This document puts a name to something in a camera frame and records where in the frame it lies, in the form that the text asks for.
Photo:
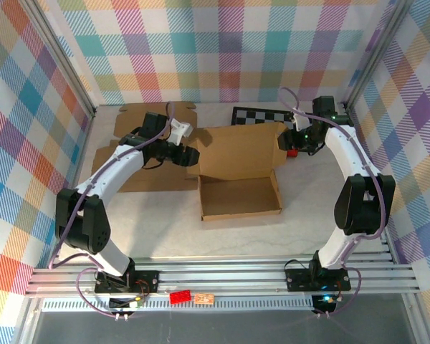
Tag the brown cardboard mailer box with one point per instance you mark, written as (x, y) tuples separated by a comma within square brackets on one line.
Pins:
[(236, 150), (129, 118)]

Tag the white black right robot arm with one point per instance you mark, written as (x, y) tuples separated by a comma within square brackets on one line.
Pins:
[(347, 154)]

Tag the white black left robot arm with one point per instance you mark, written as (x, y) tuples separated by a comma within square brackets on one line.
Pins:
[(118, 168)]

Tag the red glitter microphone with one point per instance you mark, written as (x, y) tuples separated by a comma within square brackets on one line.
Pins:
[(292, 154)]

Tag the black grey chessboard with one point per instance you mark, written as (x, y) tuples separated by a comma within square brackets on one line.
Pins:
[(258, 116)]

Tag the small orange circuit board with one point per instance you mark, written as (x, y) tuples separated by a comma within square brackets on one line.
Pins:
[(204, 298)]

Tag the small black controller board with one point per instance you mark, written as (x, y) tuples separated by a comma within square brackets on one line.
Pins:
[(324, 302), (122, 302)]

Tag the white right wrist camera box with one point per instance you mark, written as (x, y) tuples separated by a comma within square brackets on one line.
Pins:
[(301, 120)]

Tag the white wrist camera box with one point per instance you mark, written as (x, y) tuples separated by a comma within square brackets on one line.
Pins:
[(301, 120), (181, 130)]

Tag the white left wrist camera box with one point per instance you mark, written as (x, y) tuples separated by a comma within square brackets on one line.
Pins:
[(181, 130)]

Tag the aluminium frame post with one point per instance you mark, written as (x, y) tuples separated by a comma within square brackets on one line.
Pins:
[(372, 57), (62, 61)]

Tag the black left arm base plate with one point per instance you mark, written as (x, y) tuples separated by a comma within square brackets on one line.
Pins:
[(147, 283)]

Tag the aluminium side rail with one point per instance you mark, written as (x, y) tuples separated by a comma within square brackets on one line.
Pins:
[(390, 247)]

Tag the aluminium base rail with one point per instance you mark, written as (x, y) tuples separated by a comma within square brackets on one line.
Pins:
[(218, 279)]

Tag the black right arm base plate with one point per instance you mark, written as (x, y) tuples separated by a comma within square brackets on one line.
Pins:
[(295, 283)]

